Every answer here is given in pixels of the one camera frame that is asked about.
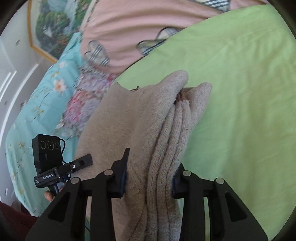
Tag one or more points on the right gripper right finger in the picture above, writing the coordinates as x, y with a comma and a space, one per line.
229, 217

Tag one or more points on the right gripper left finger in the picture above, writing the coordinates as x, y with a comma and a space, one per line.
65, 217

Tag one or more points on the beige knit sweater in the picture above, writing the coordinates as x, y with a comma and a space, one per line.
154, 122

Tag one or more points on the person's left hand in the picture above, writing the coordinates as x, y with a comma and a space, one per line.
49, 195

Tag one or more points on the red sweater sleeve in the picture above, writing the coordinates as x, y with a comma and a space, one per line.
15, 225

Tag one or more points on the light blue floral blanket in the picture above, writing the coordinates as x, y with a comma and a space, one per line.
41, 115

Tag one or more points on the green bed sheet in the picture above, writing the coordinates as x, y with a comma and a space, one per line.
247, 133

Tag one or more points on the purple floral pillow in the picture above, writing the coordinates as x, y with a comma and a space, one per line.
91, 87

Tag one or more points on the gold framed landscape painting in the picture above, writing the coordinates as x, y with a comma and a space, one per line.
52, 23

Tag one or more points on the pink heart-pattern quilt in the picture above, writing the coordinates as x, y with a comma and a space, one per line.
119, 33

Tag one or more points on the black camera box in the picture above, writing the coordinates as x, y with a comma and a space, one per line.
47, 152

